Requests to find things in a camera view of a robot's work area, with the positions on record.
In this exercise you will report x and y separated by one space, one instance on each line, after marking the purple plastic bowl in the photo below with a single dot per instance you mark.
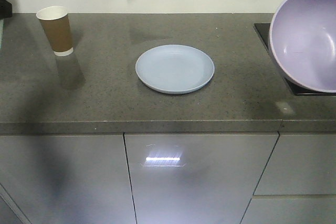
301 42

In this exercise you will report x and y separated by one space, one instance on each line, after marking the brown paper cup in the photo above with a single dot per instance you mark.
55 23

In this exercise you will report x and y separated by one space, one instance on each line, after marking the light blue plate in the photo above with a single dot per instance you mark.
175 69

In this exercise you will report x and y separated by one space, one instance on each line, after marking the grey cabinet door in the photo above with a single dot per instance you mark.
195 178

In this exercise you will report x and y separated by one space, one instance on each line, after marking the grey cabinet drawer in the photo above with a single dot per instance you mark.
300 164

